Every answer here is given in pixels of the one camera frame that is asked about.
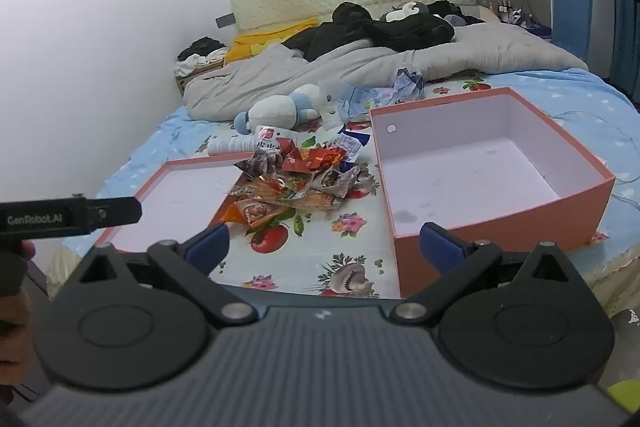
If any blue nightstand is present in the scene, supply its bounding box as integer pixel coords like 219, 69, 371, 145
480, 4, 553, 42

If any black jacket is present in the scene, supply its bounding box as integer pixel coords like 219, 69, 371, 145
281, 2, 456, 62

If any pile of snack packets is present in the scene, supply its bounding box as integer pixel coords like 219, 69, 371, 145
220, 126, 378, 238

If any pink cardboard box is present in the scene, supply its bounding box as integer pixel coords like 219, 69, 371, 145
370, 88, 617, 299

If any blue chair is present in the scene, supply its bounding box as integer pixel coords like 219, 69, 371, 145
552, 0, 594, 60

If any fruit print sheet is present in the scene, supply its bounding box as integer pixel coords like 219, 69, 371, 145
127, 77, 501, 300

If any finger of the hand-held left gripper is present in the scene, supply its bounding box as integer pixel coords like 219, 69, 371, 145
87, 197, 142, 232

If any black and white clothes pile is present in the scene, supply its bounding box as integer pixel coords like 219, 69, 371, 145
176, 37, 236, 76

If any grey duvet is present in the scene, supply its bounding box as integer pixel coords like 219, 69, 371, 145
182, 24, 590, 122

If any white and blue plush toy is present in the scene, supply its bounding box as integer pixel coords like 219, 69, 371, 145
234, 84, 323, 135

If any crumpled blue purple bag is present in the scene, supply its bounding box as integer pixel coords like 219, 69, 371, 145
390, 68, 426, 100

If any brown cardboard box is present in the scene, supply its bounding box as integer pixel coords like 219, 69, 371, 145
174, 62, 226, 98

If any white cylindrical bottle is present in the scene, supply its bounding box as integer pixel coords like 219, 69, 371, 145
207, 134, 261, 156

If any blue curtain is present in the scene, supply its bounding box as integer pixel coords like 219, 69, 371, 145
607, 0, 640, 102

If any white charging cable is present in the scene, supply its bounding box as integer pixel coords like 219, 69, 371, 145
550, 109, 640, 212

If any crumpled clear plastic bag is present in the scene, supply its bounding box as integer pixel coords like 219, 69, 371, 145
317, 79, 401, 130

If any group of small bottles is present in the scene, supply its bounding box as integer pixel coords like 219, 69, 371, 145
487, 0, 526, 22

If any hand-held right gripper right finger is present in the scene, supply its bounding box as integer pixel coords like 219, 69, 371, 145
391, 222, 583, 327

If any cream lace bed skirt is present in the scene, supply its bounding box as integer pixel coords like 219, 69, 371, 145
575, 237, 640, 290

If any yellow cloth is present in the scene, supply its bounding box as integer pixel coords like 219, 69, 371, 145
223, 18, 319, 66

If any person's left hand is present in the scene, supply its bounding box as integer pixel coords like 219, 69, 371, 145
0, 242, 37, 340

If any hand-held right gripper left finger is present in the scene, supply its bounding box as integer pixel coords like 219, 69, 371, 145
65, 223, 258, 327

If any pink box lid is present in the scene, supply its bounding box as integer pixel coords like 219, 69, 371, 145
95, 152, 256, 255

